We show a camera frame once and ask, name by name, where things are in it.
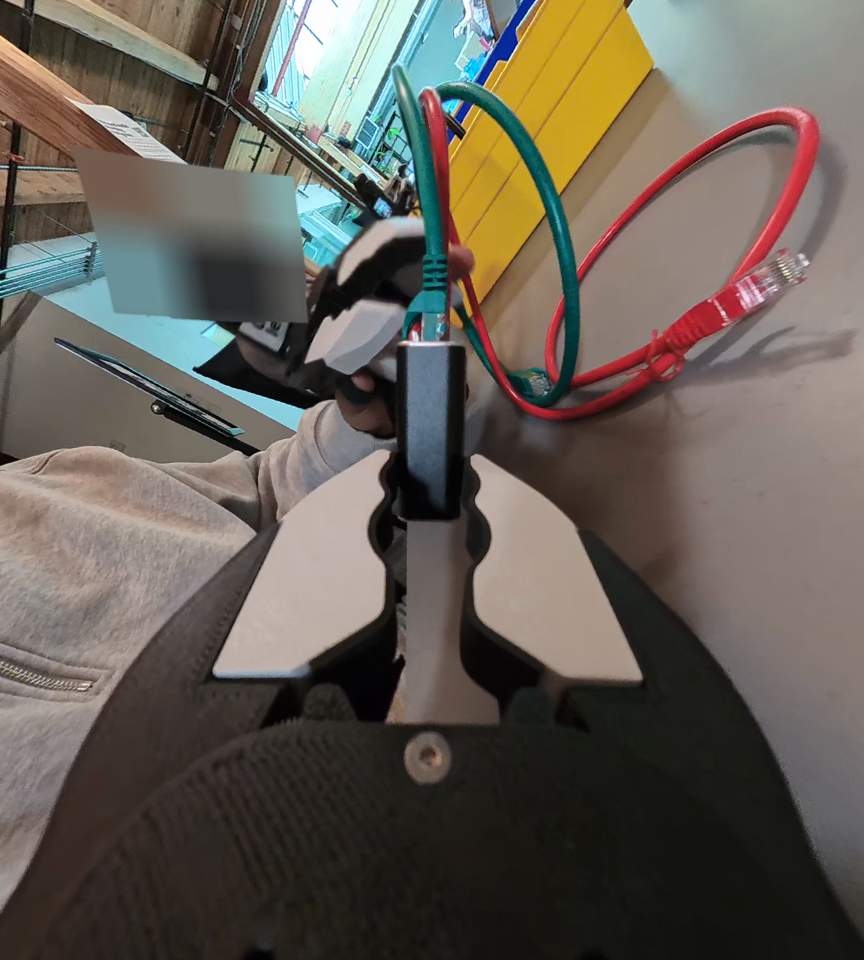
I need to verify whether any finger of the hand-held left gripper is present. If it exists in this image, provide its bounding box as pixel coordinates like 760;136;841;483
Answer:
303;300;412;376
321;217;430;314

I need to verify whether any yellow plastic bin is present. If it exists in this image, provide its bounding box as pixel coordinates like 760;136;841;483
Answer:
443;0;655;310

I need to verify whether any blue plastic bin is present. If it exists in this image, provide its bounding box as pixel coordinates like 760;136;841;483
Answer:
473;0;538;85

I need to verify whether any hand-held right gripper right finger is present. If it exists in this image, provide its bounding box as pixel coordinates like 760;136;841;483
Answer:
460;452;644;705

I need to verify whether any person's left forearm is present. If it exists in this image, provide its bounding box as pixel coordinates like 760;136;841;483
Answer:
252;401;403;526

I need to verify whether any red network cable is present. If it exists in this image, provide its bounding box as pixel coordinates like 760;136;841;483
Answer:
417;86;821;421

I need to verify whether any thin black panel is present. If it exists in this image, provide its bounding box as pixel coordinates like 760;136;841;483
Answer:
54;337;262;455

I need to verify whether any person's left hand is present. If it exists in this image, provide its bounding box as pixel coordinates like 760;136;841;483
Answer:
338;375;397;438

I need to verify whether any person's grey hoodie torso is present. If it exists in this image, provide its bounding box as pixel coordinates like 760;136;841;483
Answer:
0;435;305;960

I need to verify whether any white paper label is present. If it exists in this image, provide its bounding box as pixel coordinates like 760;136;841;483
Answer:
75;101;187;164

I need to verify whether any black two-port adapter box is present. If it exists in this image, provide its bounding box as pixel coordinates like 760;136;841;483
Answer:
394;339;469;522

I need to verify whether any green network cable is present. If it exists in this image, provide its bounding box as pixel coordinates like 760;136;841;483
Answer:
393;63;583;399

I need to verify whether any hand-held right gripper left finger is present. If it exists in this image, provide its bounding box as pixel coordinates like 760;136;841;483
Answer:
212;450;397;684

